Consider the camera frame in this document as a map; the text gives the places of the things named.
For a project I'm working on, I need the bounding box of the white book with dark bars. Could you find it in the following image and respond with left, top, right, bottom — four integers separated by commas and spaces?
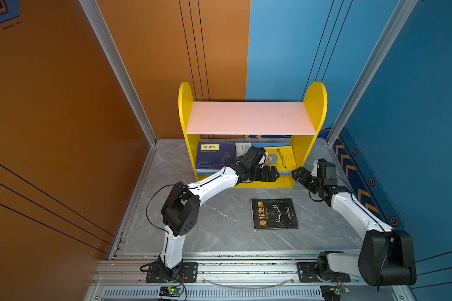
196, 142, 252, 174

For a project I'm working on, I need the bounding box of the yellow cartoon cover book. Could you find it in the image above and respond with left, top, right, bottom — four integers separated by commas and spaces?
264, 145, 297, 174

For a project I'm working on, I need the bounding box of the black book yellow title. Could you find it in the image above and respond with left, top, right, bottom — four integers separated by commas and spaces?
251, 198, 299, 231

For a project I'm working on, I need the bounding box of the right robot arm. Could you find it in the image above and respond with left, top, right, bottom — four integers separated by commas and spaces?
291, 159, 417, 287

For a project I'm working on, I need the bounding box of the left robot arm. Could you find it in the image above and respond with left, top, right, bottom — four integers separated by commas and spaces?
158, 147, 279, 280

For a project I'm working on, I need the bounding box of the yellow pink blue bookshelf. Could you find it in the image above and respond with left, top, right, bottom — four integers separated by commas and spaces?
178, 82, 328, 167

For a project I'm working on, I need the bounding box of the right green circuit board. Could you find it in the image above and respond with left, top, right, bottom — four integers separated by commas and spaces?
320, 286, 350, 301

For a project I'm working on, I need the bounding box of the green circuit board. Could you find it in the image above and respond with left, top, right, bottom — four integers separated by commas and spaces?
159, 287, 185, 300
320, 286, 350, 301

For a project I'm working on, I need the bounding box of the left green circuit board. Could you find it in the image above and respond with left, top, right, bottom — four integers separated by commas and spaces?
159, 287, 185, 300

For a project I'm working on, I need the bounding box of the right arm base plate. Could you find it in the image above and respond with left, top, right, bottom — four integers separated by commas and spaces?
296, 262, 351, 283

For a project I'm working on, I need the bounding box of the aluminium front rail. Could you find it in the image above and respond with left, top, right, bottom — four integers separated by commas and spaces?
85, 250, 416, 300

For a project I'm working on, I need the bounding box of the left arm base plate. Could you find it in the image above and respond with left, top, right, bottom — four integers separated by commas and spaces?
142, 261, 198, 283

